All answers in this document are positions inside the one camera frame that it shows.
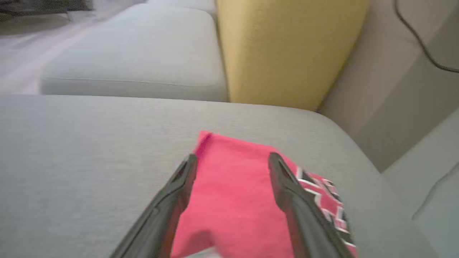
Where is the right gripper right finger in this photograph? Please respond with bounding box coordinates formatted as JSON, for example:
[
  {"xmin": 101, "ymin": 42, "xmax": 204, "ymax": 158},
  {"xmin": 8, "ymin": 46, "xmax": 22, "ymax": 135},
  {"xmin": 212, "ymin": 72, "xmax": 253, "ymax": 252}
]
[{"xmin": 268, "ymin": 152, "xmax": 354, "ymax": 258}]

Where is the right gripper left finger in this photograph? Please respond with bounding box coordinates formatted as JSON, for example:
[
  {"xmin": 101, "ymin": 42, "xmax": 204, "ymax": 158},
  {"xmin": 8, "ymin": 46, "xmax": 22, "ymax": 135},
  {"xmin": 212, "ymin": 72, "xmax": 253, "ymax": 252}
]
[{"xmin": 109, "ymin": 154, "xmax": 198, "ymax": 258}]

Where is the red jersey with striped trim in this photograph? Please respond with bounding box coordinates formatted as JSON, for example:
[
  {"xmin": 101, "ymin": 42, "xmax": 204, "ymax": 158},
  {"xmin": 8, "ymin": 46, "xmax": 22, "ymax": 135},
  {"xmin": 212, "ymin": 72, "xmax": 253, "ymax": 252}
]
[{"xmin": 170, "ymin": 131, "xmax": 357, "ymax": 258}]

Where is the grey sofa seat cushion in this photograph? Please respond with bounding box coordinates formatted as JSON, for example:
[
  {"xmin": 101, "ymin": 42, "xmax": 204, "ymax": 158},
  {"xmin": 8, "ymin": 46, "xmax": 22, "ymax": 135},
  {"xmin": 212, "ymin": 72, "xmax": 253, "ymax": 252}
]
[
  {"xmin": 39, "ymin": 4, "xmax": 228, "ymax": 102},
  {"xmin": 147, "ymin": 0, "xmax": 217, "ymax": 18},
  {"xmin": 0, "ymin": 94, "xmax": 439, "ymax": 258}
]

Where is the beige partition panel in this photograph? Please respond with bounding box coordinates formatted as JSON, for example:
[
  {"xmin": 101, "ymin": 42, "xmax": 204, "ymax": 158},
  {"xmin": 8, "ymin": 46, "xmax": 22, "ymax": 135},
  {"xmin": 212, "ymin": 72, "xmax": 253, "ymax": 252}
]
[{"xmin": 317, "ymin": 0, "xmax": 459, "ymax": 172}]

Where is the black hanging cable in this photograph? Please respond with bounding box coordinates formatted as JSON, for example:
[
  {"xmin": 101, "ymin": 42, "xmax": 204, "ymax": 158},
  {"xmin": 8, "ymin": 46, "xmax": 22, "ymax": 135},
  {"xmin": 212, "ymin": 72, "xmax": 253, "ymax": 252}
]
[{"xmin": 394, "ymin": 0, "xmax": 459, "ymax": 74}]

